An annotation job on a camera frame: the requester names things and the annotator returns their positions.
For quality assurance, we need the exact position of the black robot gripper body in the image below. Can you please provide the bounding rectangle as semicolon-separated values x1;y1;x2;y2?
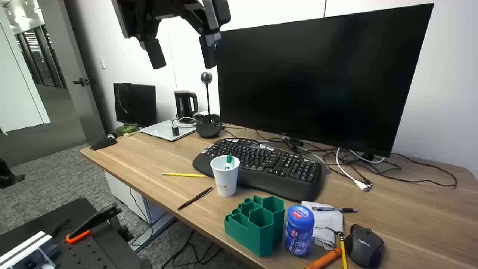
110;0;231;40

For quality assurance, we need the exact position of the black pen on desk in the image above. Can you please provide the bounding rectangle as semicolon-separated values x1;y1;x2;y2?
178;186;213;210

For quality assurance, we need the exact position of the black pen on paper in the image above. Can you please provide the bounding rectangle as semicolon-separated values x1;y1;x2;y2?
312;206;360;213

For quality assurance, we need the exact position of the small black monitor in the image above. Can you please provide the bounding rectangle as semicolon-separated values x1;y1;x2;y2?
113;83;157;125

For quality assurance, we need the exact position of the black electric kettle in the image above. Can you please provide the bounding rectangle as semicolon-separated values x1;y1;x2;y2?
175;91;198;118

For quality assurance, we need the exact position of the black webcam on stand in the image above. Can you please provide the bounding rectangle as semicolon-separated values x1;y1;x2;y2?
195;71;222;137

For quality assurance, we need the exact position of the closed silver laptop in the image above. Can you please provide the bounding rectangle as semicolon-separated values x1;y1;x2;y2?
142;119;195;142

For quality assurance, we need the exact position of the black stapler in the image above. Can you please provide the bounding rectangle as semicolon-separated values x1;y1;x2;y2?
89;134;116;151

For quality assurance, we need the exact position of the green marker in cup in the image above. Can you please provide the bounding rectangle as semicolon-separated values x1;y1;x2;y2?
225;154;233;164

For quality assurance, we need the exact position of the white paper cup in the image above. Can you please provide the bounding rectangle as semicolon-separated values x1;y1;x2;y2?
209;155;240;197

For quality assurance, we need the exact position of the large black computer monitor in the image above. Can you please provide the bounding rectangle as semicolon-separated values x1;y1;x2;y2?
218;4;433;157

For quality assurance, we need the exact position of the black ergonomic keyboard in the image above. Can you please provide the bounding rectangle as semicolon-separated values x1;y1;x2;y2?
192;137;324;201

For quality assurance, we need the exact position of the green hexagonal desk organizer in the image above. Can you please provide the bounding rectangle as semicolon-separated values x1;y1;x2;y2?
224;195;285;257

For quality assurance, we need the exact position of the blue gum bottle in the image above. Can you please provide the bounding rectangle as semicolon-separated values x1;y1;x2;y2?
285;204;315;257

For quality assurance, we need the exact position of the white paper note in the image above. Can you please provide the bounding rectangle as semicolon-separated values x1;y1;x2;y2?
302;201;343;249

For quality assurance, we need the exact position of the yellow pencil near mouse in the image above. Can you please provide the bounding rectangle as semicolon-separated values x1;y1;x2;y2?
339;236;348;269

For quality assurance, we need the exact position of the black computer mouse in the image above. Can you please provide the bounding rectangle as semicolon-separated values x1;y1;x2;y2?
345;224;384;267

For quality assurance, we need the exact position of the grey door with handle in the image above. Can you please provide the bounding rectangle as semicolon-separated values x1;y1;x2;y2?
37;0;106;143

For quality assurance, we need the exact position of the black cart with orange handle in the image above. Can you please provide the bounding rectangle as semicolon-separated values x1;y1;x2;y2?
0;198;152;269

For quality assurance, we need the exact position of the white cable with plug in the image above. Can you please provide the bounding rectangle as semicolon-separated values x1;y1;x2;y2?
333;146;387;192

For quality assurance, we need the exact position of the orange handled tool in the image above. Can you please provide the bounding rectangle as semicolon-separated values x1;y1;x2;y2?
305;248;342;269

